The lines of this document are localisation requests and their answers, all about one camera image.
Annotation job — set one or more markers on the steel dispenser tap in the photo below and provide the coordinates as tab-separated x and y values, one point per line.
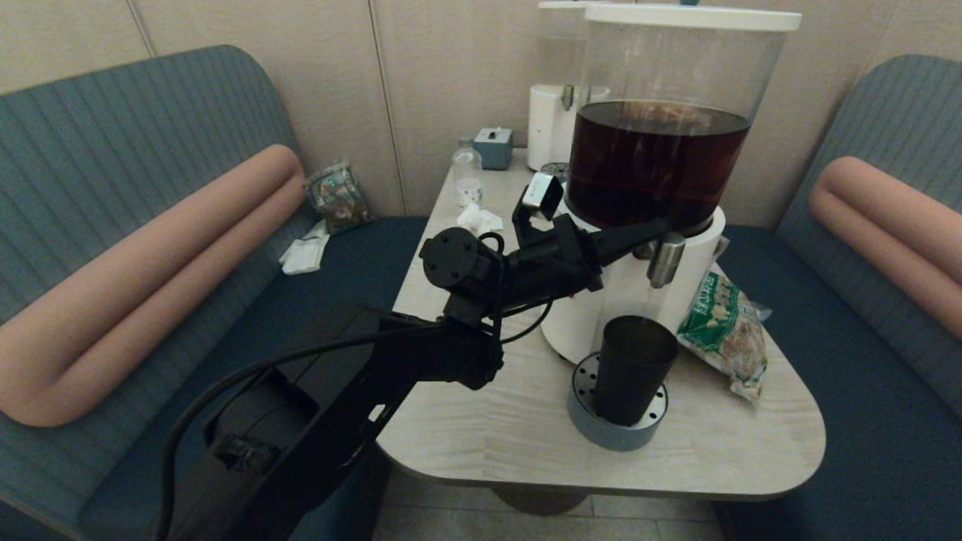
665	263

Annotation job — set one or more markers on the bronze table pedestal base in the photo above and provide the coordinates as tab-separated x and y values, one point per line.
541	502

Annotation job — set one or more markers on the dark snack bag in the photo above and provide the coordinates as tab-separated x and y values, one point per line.
338	198

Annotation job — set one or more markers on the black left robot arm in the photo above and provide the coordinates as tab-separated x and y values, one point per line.
361	391

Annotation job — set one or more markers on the small white drink dispenser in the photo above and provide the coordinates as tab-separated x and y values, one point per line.
547	124

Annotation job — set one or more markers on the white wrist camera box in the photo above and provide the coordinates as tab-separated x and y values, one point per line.
543	190

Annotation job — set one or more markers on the dark plastic cup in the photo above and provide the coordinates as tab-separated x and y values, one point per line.
631	376

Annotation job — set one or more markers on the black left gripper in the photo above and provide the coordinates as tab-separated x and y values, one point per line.
556	263

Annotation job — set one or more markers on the crumpled white tissue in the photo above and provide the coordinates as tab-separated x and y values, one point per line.
479	219

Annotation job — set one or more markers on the clear plastic bottle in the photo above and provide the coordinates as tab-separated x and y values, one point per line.
467	174

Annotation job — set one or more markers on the large white tea dispenser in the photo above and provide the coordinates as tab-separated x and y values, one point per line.
601	315

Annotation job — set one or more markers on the green label snack bag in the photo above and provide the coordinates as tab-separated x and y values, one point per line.
725	338

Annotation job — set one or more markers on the round blue-grey perforated drip tray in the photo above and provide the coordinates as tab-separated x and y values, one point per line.
612	436

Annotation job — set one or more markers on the small round drip tray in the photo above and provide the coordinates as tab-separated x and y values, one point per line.
555	168

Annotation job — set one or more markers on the pink cylindrical bolster cushion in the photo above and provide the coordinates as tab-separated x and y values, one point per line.
887	218
150	270

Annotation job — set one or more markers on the blue-grey tissue box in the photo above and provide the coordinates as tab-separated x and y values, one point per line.
494	148

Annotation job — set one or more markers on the white napkin pack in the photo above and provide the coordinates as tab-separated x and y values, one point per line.
303	255

